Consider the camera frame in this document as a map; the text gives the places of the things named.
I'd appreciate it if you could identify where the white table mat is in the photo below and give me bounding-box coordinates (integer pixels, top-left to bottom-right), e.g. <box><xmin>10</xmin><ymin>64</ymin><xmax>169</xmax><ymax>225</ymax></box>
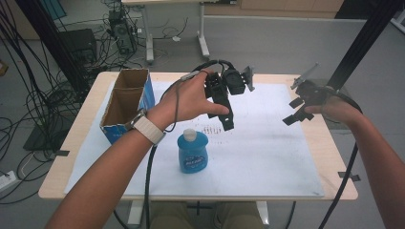
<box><xmin>63</xmin><ymin>80</ymin><xmax>326</xmax><ymax>198</ymax></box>

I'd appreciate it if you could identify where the grey partition panel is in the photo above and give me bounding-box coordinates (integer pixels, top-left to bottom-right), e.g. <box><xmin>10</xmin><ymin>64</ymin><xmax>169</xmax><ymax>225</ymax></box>
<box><xmin>202</xmin><ymin>14</ymin><xmax>368</xmax><ymax>76</ymax></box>

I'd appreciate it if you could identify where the black metal frame post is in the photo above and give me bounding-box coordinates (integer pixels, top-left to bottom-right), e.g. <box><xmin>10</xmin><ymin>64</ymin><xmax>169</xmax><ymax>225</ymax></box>
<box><xmin>14</xmin><ymin>0</ymin><xmax>89</xmax><ymax>99</ymax></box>
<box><xmin>327</xmin><ymin>0</ymin><xmax>403</xmax><ymax>94</ymax></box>

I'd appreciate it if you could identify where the blue cardboard box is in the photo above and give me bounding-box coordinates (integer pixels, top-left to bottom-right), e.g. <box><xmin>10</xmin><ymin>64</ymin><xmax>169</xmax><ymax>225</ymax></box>
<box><xmin>98</xmin><ymin>68</ymin><xmax>157</xmax><ymax>146</ymax></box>

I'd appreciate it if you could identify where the white background table frame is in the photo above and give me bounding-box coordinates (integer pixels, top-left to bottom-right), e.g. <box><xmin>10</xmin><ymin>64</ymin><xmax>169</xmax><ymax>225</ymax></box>
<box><xmin>120</xmin><ymin>0</ymin><xmax>212</xmax><ymax>66</ymax></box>

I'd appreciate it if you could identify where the tangle of black floor cables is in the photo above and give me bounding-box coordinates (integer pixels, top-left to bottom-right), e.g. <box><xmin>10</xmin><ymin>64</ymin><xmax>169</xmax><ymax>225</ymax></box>
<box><xmin>0</xmin><ymin>0</ymin><xmax>192</xmax><ymax>206</ymax></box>

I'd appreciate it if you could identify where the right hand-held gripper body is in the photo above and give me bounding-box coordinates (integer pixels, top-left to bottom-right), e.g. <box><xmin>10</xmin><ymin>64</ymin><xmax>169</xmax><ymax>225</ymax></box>
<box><xmin>289</xmin><ymin>62</ymin><xmax>330</xmax><ymax>107</ymax></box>

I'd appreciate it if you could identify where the person's left hand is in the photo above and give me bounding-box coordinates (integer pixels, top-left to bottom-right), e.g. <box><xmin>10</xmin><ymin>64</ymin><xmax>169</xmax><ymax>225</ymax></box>
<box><xmin>147</xmin><ymin>70</ymin><xmax>230</xmax><ymax>131</ymax></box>

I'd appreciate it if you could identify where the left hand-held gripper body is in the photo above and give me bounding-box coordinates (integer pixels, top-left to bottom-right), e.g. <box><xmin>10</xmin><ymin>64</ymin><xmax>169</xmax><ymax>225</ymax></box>
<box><xmin>204</xmin><ymin>65</ymin><xmax>256</xmax><ymax>98</ymax></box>

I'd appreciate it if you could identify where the person's right hand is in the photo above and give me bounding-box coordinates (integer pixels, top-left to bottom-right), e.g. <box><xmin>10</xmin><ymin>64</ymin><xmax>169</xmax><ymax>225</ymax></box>
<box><xmin>304</xmin><ymin>94</ymin><xmax>365</xmax><ymax>129</ymax></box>

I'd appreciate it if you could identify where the thick black left gripper cable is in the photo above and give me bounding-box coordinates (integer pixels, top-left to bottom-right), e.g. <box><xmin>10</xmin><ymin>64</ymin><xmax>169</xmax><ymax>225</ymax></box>
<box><xmin>143</xmin><ymin>58</ymin><xmax>237</xmax><ymax>229</ymax></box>

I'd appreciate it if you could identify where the black computer tower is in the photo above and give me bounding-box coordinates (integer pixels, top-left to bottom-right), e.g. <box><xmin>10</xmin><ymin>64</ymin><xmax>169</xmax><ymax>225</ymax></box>
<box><xmin>107</xmin><ymin>9</ymin><xmax>139</xmax><ymax>55</ymax></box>

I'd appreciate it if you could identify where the black tape cross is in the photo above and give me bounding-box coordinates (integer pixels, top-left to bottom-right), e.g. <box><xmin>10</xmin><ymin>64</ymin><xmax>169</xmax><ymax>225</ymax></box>
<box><xmin>186</xmin><ymin>200</ymin><xmax>213</xmax><ymax>217</ymax></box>

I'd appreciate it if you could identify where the wristwatch with beige strap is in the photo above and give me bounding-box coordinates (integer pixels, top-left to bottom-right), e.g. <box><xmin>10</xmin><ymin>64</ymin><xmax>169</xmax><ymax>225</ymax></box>
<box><xmin>124</xmin><ymin>109</ymin><xmax>167</xmax><ymax>146</ymax></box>

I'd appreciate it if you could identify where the thin grey cable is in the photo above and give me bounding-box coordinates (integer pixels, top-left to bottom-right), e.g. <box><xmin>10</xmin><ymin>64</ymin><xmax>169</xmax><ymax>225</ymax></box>
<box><xmin>162</xmin><ymin>70</ymin><xmax>209</xmax><ymax>134</ymax></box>

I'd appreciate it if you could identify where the black equipment box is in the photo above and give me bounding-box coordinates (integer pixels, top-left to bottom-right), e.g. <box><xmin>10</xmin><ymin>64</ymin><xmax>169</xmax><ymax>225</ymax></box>
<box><xmin>59</xmin><ymin>28</ymin><xmax>98</xmax><ymax>65</ymax></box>

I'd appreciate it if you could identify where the blue bottle with white cap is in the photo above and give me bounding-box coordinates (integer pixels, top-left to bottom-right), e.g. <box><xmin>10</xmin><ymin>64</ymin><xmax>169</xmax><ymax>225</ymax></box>
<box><xmin>177</xmin><ymin>128</ymin><xmax>210</xmax><ymax>175</ymax></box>

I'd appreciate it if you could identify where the white power strip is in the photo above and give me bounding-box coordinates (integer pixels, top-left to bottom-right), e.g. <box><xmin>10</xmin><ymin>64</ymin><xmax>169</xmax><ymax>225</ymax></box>
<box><xmin>0</xmin><ymin>170</ymin><xmax>17</xmax><ymax>193</ymax></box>

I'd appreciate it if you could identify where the white table leg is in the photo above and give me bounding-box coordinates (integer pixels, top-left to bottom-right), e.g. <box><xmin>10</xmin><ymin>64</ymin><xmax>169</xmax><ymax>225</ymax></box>
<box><xmin>126</xmin><ymin>199</ymin><xmax>146</xmax><ymax>227</ymax></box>

